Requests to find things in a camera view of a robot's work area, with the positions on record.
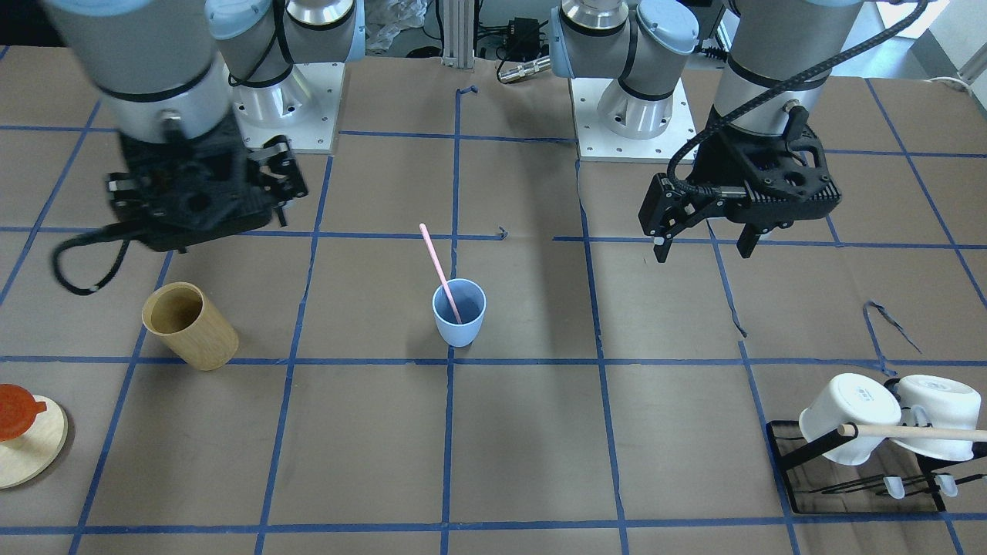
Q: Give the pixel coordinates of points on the blue plastic cup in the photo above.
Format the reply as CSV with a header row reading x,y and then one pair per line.
x,y
460,326

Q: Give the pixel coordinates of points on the bamboo cylinder holder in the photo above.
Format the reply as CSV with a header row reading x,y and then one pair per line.
x,y
189,324

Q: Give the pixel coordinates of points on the white mug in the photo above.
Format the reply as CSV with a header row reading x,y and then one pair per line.
x,y
849,399
942,403

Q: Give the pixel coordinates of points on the red mug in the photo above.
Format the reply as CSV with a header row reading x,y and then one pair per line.
x,y
19,409

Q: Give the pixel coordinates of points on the pink chopstick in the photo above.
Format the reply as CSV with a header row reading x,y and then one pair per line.
x,y
424,231

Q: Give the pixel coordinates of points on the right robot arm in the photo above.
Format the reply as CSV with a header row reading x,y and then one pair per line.
x,y
202,93

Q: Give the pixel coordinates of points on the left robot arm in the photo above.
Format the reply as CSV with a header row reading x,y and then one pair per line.
x,y
779,60

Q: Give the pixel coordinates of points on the aluminium frame post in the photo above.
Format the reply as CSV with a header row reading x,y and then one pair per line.
x,y
459,33

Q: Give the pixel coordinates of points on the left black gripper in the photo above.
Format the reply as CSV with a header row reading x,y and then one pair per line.
x,y
721,166

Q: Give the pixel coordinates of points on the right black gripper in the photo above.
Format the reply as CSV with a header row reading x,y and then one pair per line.
x,y
279,171

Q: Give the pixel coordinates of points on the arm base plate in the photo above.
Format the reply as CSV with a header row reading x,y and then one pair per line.
x,y
613,126
304,108

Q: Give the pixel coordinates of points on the black power adapter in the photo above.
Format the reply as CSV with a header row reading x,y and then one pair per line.
x,y
523,33

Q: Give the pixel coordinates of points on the black wire mug rack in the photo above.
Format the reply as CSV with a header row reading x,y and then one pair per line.
x,y
857,469

